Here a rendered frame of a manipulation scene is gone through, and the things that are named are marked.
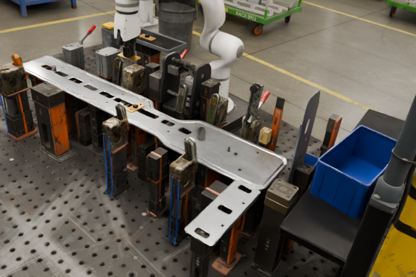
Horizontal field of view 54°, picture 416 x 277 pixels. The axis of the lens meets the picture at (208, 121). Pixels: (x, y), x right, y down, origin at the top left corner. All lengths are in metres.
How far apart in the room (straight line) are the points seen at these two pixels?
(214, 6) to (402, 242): 1.37
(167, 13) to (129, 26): 3.18
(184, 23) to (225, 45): 2.75
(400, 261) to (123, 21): 1.12
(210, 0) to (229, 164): 0.77
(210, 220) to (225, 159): 0.31
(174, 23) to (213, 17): 2.81
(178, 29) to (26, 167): 3.09
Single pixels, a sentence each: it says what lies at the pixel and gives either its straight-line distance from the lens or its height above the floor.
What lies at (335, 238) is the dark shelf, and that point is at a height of 1.03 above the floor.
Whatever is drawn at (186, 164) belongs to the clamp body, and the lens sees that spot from 1.33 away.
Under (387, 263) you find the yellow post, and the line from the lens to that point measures 0.75.
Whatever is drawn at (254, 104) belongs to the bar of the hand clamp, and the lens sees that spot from 1.53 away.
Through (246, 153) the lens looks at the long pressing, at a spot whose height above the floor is 1.00.
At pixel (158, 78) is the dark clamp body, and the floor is 1.08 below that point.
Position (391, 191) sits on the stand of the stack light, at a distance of 0.52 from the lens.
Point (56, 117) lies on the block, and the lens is 1.87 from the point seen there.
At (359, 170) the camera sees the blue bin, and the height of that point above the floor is 1.03.
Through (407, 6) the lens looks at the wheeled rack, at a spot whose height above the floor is 0.26.
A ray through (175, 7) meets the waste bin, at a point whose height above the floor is 0.58.
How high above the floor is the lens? 1.87
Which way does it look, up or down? 32 degrees down
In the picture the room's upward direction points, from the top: 5 degrees clockwise
